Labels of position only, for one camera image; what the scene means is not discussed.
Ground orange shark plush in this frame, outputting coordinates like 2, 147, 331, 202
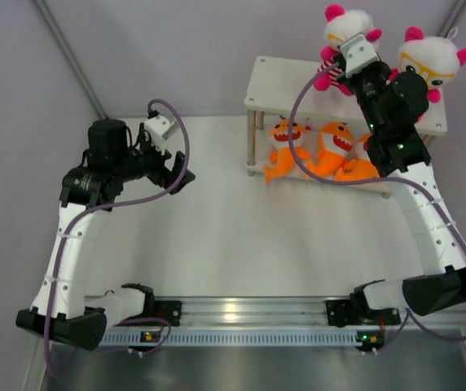
264, 116, 311, 184
307, 121, 354, 177
334, 133, 380, 182

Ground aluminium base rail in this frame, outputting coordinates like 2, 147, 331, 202
86, 296, 466, 327

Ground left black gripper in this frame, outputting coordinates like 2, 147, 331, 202
113, 124, 194, 195

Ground white two-tier shelf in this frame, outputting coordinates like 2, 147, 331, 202
244, 55, 449, 199

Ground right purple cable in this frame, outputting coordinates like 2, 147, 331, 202
288, 60, 466, 342

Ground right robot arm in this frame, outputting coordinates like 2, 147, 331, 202
339, 62, 466, 323

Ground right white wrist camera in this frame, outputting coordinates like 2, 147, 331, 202
340, 33, 380, 78

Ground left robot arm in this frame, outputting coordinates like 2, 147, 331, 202
15, 113, 196, 350

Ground grey slotted cable duct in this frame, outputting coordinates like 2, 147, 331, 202
100, 329, 363, 347

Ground panda plush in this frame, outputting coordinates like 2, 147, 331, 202
389, 26, 466, 103
314, 4, 383, 96
305, 118, 314, 131

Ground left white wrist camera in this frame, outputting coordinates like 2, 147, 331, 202
143, 115, 179, 152

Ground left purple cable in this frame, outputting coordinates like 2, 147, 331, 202
43, 99, 191, 378

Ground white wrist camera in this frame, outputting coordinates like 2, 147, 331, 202
340, 33, 380, 78
143, 115, 179, 152

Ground purple cable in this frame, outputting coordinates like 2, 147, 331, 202
288, 60, 466, 342
43, 99, 191, 378

